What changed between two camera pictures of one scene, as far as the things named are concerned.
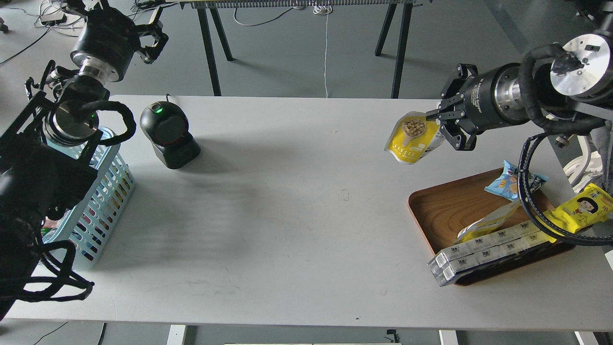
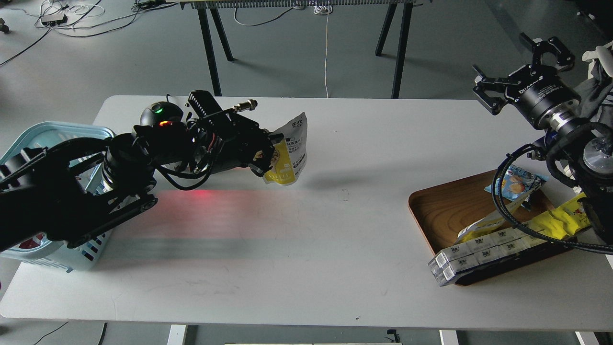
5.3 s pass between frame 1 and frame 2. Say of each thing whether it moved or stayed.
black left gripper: moved
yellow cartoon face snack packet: stayed
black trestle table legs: stayed
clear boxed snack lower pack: stayed
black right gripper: moved
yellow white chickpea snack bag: moved
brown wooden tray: stayed
